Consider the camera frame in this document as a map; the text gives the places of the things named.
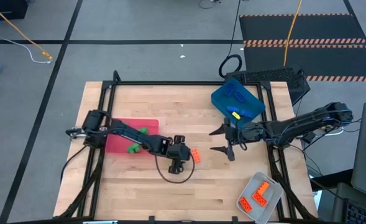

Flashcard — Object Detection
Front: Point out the light grey plastic bin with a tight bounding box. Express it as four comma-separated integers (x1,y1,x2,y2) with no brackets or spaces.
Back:
235,171,284,224

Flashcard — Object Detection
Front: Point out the blue plastic bin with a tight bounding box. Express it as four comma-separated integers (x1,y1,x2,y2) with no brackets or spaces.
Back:
210,78,267,129

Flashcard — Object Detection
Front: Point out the orange toy building block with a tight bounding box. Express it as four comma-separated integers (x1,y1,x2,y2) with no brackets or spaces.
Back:
252,191,268,208
190,148,202,164
257,180,270,195
238,196,254,214

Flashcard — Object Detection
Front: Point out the black floor box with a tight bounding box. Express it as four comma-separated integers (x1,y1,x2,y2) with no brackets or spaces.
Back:
0,0,29,22

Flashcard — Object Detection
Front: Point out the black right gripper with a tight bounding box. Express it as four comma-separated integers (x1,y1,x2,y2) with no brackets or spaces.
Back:
208,121,268,162

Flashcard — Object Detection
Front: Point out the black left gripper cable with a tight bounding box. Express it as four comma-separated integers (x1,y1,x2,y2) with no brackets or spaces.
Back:
153,154,196,184

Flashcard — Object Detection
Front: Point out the yellow hanging cable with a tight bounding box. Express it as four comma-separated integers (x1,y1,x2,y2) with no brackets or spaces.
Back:
283,0,304,67

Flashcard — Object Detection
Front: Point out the dark laptop with keyboard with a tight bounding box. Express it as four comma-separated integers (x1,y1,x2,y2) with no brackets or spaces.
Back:
331,182,366,224

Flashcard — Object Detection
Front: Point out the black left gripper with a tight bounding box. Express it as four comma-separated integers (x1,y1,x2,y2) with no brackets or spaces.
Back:
165,134,193,175

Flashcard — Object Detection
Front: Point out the translucent red plastic bin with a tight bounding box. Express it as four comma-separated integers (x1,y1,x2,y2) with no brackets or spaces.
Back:
104,118,160,156

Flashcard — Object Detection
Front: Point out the orange floor cable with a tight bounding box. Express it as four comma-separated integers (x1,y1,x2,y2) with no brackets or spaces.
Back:
0,0,53,61

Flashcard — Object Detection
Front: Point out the black hanging cable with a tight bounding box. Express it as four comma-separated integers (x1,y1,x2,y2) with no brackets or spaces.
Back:
218,0,243,79

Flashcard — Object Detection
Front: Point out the black aluminium table frame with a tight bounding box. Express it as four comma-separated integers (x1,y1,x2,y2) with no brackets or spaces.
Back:
53,70,319,224

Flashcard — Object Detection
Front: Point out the black orange-striped floor mat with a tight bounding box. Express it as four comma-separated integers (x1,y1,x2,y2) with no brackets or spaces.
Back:
238,12,366,83

